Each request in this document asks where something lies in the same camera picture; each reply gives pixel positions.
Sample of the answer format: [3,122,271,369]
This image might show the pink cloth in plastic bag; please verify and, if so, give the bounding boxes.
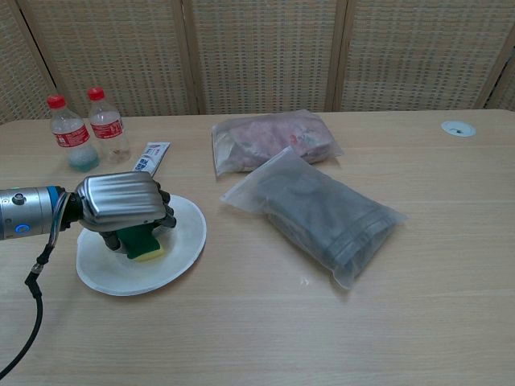
[211,111,344,178]

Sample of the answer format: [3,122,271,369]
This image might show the woven bamboo screen panel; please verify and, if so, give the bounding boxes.
[482,51,515,110]
[180,0,349,116]
[0,0,56,125]
[14,0,198,120]
[333,0,515,113]

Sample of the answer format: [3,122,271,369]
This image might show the white round cable grommet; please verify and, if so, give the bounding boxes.
[440,119,477,138]

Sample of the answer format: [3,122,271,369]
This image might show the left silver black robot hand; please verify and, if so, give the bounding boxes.
[66,171,178,253]

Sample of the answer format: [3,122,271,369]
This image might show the red-cap bottle with blue liquid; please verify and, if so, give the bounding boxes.
[47,94,101,173]

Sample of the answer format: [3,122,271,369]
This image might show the red-cap clear empty bottle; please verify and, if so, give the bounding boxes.
[87,87,132,164]

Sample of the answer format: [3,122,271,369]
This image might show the yellow green sponge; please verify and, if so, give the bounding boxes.
[117,224,165,263]

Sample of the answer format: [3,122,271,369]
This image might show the white toothpaste tube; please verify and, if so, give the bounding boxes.
[131,141,171,176]

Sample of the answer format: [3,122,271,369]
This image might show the grey cloth in plastic bag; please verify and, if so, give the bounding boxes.
[219,146,410,291]

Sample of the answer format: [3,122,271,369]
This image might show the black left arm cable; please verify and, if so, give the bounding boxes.
[0,188,72,377]

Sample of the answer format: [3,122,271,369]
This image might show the white round plate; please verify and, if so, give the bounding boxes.
[76,192,208,298]

